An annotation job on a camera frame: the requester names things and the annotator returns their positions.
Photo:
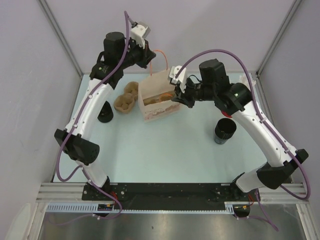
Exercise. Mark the white wrapped straws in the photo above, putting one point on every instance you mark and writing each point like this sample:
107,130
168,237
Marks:
244,80

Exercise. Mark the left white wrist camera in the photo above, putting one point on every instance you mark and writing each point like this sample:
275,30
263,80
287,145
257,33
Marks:
139,31

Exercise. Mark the white slotted cable duct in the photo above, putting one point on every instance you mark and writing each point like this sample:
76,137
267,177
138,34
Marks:
99,208

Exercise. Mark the black cup stack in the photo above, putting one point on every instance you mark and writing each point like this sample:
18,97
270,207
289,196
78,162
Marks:
224,130

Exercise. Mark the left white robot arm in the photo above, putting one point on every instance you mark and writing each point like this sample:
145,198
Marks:
74,139

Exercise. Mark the beige paper takeout bag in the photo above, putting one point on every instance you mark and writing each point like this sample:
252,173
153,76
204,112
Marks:
155,94

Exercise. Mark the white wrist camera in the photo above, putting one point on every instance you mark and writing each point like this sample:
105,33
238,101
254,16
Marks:
177,76
139,31

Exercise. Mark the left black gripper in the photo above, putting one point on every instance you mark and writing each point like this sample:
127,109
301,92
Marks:
147,55

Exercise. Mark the stacked brown pulp carriers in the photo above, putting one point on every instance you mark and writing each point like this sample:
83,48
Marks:
125,102

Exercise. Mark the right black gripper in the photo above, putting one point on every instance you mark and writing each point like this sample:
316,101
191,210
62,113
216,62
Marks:
182,97

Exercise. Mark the black lid stack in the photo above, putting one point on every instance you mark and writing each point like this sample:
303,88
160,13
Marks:
106,113

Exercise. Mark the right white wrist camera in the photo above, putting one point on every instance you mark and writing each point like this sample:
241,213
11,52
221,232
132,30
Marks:
177,76

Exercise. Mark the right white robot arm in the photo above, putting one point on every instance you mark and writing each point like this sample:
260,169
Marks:
235,100

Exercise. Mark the red straw holder cup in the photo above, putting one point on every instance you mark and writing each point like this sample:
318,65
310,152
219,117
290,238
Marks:
226,114

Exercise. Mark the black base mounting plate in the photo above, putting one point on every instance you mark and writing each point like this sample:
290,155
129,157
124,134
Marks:
177,196

